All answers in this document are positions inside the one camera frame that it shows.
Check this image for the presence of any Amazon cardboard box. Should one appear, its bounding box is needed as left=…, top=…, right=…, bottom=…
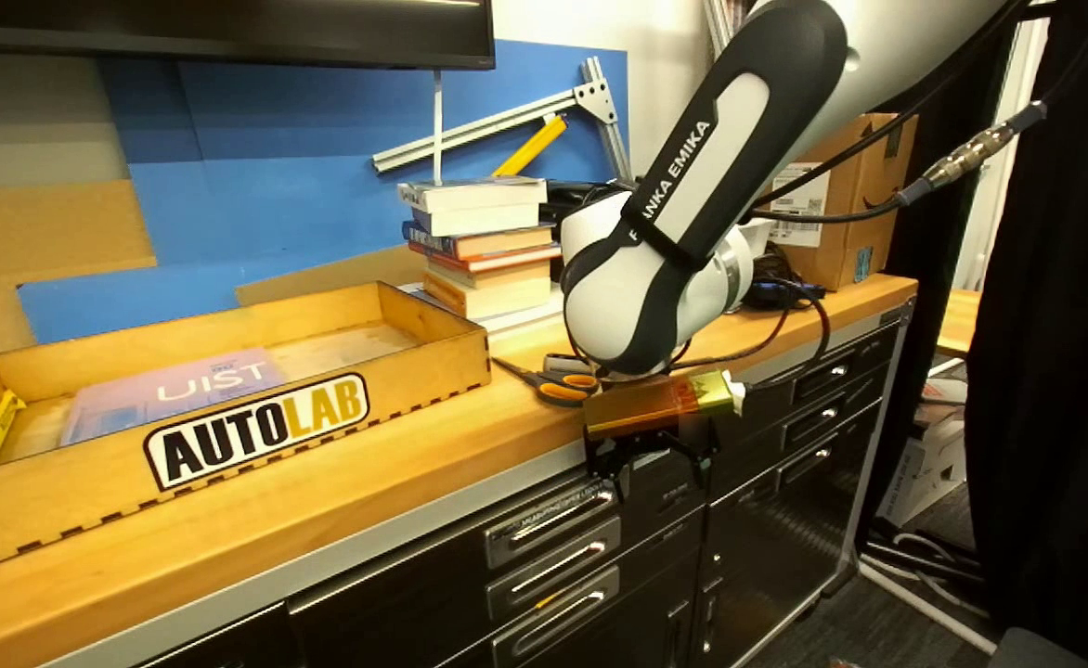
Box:
left=771, top=111, right=918, bottom=289

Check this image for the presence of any aluminium frame bracket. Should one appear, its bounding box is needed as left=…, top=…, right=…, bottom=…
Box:
left=370, top=57, right=630, bottom=184

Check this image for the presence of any blue foam board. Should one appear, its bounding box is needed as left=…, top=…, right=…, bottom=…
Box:
left=19, top=41, right=592, bottom=342

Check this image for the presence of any gold wrist camera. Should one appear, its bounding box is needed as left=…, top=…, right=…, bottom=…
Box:
left=582, top=372, right=747, bottom=438

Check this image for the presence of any grey cable connector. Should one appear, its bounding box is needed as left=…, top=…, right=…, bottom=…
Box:
left=895, top=100, right=1046, bottom=207

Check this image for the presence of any black monitor on wall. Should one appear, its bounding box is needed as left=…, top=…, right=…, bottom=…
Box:
left=0, top=0, right=493, bottom=71

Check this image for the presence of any black drawer cabinet right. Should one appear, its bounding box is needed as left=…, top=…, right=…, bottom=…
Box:
left=594, top=312, right=911, bottom=668

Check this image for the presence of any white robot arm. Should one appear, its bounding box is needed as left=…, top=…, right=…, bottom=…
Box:
left=562, top=0, right=1018, bottom=377

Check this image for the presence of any wooden AUTOLAB tray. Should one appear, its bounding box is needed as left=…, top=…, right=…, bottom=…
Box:
left=0, top=283, right=491, bottom=561

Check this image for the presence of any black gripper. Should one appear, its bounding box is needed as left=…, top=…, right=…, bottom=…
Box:
left=587, top=424, right=713, bottom=544

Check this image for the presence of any yellow level bar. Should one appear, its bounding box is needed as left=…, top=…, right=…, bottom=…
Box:
left=493, top=117, right=567, bottom=177

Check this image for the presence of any stack of books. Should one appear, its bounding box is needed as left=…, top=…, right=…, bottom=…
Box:
left=399, top=177, right=562, bottom=336

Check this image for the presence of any purple UIST booklet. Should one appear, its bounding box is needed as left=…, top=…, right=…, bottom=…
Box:
left=59, top=348, right=283, bottom=447

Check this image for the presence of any black curtain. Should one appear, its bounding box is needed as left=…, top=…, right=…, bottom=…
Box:
left=966, top=0, right=1088, bottom=661

